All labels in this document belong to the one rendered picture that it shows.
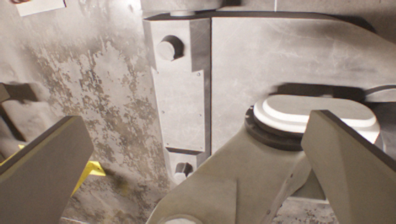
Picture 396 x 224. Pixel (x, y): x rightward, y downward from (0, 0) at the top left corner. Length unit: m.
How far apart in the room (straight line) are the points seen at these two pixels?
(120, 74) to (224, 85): 0.43
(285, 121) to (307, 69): 0.17
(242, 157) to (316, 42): 0.28
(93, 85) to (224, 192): 0.72
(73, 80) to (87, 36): 0.21
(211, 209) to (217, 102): 0.33
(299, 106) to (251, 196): 0.18
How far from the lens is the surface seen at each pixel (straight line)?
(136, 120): 0.86
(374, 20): 0.70
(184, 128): 0.54
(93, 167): 1.23
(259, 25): 0.45
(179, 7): 0.43
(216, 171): 0.30
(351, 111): 0.41
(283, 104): 0.38
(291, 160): 0.34
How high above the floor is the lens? 0.61
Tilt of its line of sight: 56 degrees down
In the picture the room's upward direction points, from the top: 158 degrees counter-clockwise
